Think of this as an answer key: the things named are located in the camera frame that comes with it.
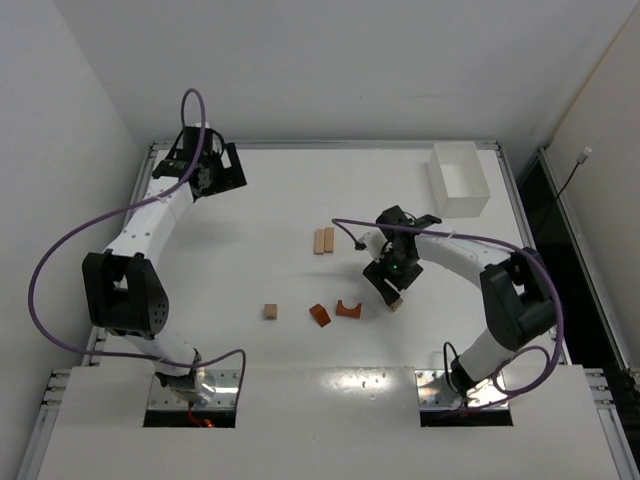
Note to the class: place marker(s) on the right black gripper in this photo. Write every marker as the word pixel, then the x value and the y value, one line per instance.
pixel 382 275

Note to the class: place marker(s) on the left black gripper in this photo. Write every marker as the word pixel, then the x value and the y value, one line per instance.
pixel 232 163

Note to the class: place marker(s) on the light pentagon wood block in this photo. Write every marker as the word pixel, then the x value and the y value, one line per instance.
pixel 396 304

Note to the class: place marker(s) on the light long wood block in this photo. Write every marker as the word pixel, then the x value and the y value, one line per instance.
pixel 319 242

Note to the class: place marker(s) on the white perforated box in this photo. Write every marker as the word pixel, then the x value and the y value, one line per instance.
pixel 457 181

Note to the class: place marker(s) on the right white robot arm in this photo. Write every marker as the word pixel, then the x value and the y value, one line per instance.
pixel 517 300

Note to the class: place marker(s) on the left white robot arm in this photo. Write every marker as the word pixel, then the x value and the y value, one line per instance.
pixel 124 292

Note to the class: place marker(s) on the dark red arch block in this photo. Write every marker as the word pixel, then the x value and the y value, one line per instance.
pixel 349 312

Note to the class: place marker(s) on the dark red wedge block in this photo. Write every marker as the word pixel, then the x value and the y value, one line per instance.
pixel 320 315

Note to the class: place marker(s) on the light wood cube block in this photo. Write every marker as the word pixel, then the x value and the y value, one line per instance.
pixel 270 311

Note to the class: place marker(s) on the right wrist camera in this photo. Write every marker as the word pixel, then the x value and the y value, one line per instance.
pixel 396 216

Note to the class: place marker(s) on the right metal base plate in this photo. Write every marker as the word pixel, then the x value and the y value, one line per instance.
pixel 434 394

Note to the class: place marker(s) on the metal base plate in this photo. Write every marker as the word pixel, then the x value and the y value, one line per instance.
pixel 434 394
pixel 220 390

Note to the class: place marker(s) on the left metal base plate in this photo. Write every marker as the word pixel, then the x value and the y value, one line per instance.
pixel 220 390

